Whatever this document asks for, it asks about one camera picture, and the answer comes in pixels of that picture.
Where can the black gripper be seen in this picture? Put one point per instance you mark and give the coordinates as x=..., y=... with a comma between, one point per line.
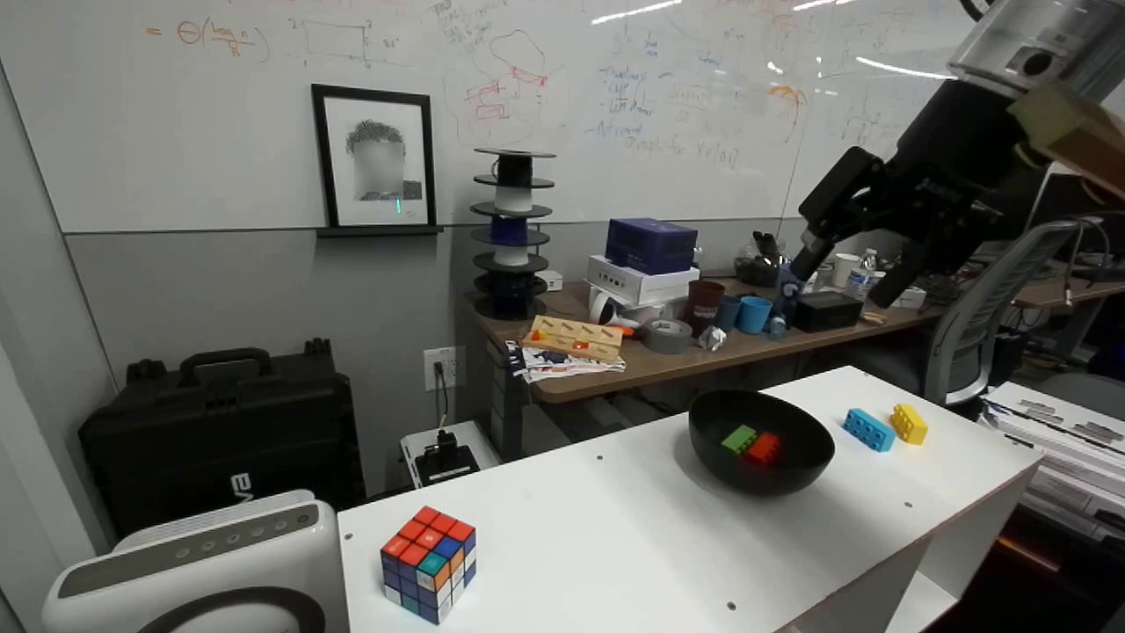
x=961, y=165

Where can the blue toy brick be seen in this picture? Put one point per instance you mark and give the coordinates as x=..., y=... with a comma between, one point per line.
x=868, y=432

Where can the red toy brick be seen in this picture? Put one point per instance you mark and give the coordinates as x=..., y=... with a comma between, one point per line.
x=763, y=448

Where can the green toy brick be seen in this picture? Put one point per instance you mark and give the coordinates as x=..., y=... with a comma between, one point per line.
x=740, y=441

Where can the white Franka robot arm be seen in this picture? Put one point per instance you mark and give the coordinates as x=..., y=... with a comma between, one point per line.
x=1042, y=39

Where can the black bowl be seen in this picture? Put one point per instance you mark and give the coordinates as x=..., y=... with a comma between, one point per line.
x=714, y=451

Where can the grey office chair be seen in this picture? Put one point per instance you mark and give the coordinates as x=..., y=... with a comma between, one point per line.
x=970, y=318

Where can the blue container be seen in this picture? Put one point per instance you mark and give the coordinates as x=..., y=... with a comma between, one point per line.
x=750, y=316

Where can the maroon cup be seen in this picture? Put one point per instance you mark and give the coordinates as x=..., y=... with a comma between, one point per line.
x=706, y=296

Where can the crumpled foil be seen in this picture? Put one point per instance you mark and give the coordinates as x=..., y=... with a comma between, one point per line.
x=711, y=338

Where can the wooden desk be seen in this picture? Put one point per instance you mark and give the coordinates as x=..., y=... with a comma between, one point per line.
x=703, y=356

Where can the purple box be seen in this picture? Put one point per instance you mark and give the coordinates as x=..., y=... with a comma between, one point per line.
x=651, y=246

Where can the tan taped wrist box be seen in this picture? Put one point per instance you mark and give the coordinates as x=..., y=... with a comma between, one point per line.
x=1072, y=127

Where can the white cardboard box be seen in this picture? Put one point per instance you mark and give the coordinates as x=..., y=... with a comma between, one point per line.
x=636, y=287

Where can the wooden puzzle box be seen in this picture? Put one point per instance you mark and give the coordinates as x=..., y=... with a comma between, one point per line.
x=573, y=338

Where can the white shelf cabinet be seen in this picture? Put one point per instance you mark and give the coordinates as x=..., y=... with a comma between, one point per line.
x=937, y=566

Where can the magazine pile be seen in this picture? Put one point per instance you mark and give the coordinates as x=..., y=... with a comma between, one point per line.
x=549, y=366

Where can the stack of filament spools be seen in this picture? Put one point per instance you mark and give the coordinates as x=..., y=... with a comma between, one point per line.
x=510, y=251

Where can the whiteboard with scribbles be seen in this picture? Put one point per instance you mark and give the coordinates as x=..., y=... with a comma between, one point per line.
x=528, y=106

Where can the black device on white base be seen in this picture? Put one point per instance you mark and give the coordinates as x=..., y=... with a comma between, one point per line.
x=444, y=457

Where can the black framed portrait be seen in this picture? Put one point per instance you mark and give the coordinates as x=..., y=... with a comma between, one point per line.
x=373, y=161

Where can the rubik's cube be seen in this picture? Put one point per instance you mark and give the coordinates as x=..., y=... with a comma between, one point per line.
x=428, y=566

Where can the black hard case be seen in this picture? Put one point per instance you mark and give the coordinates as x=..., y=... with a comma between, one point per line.
x=224, y=441

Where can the white air purifier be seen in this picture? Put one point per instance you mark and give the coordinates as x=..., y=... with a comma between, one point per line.
x=197, y=568

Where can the grey duct tape roll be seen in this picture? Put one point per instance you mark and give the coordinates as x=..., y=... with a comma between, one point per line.
x=670, y=335

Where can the white wall outlet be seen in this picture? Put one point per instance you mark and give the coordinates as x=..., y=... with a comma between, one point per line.
x=442, y=366

